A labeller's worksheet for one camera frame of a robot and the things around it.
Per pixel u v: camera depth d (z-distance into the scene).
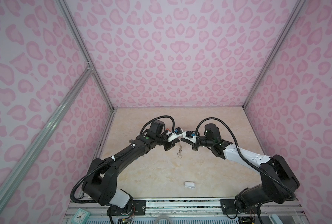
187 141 0.71
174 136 0.72
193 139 0.69
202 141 0.72
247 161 0.47
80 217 0.69
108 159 0.47
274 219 0.68
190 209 0.74
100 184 0.42
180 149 0.85
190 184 0.79
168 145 0.73
